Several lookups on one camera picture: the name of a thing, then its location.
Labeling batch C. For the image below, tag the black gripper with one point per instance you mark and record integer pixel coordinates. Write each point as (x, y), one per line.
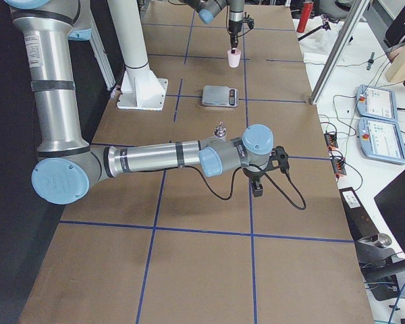
(234, 28)
(252, 175)

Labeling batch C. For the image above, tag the pink plastic cup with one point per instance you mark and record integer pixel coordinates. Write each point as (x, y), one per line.
(233, 57)

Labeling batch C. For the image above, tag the clear glass sauce bottle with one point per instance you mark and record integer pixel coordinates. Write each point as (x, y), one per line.
(220, 131)

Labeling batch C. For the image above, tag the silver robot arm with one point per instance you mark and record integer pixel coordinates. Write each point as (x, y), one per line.
(68, 165)
(208, 10)

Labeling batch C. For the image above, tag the silver digital kitchen scale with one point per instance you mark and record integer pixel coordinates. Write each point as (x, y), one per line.
(219, 96)

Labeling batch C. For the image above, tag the red fire extinguisher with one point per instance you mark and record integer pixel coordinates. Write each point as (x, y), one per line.
(305, 15)

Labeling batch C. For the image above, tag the lower orange terminal block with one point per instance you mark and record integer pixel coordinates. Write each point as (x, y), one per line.
(338, 165)

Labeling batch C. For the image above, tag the orange terminal block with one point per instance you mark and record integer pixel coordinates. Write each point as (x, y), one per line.
(331, 140)
(338, 165)

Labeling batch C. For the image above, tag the upper orange terminal block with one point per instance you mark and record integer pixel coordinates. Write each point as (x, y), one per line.
(331, 140)

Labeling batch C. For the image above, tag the black box with label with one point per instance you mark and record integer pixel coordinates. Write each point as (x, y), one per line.
(359, 221)

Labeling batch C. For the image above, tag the lower teach pendant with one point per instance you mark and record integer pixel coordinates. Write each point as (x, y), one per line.
(381, 140)

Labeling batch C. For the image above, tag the teach pendant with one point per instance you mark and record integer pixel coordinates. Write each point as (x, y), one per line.
(381, 140)
(376, 102)

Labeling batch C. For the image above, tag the silver metal knob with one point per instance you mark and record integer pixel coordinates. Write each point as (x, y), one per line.
(382, 240)

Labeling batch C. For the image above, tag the black monitor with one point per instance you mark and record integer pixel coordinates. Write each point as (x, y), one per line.
(391, 204)

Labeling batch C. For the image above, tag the upper teach pendant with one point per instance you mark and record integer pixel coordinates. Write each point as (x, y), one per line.
(376, 102)

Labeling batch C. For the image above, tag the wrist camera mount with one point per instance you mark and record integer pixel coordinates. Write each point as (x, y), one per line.
(249, 21)
(279, 160)

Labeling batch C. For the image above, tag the aluminium frame post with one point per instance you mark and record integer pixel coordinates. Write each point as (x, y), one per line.
(340, 44)

